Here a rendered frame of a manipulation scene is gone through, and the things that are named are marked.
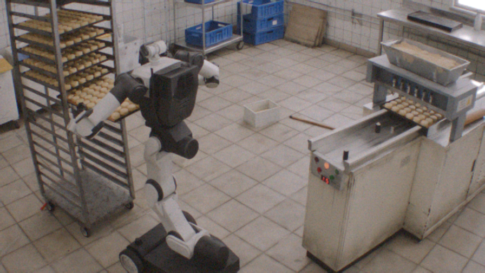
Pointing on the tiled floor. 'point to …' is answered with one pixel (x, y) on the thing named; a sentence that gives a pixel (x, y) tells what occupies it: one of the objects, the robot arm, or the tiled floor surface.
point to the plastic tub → (261, 113)
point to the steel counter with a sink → (478, 36)
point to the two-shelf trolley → (204, 30)
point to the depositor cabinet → (442, 173)
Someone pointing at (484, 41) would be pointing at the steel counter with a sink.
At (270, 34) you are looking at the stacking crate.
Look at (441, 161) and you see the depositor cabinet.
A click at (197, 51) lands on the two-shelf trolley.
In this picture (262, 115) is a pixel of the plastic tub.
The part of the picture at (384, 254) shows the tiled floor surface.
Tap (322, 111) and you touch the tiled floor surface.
